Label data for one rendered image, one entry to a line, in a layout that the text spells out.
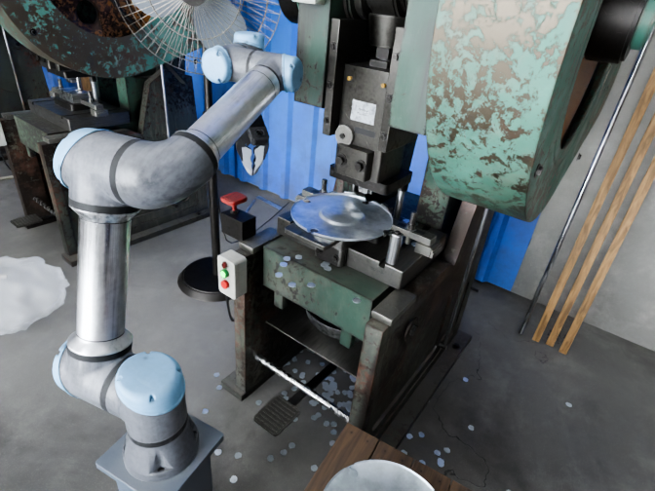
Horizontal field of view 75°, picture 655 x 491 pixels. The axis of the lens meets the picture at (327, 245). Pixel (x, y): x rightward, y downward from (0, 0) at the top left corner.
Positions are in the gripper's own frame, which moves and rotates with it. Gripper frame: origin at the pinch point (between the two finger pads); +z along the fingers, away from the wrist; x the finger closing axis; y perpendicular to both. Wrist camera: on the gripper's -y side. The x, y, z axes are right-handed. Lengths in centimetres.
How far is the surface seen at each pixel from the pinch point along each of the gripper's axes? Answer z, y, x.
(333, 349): 55, -22, -21
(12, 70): 32, 287, 108
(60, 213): 61, 107, 69
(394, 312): 21, -44, -25
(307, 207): 8.4, -9.2, -13.6
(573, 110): -25, -35, -74
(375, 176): -4.2, -18.9, -28.7
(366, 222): 8.3, -21.4, -26.4
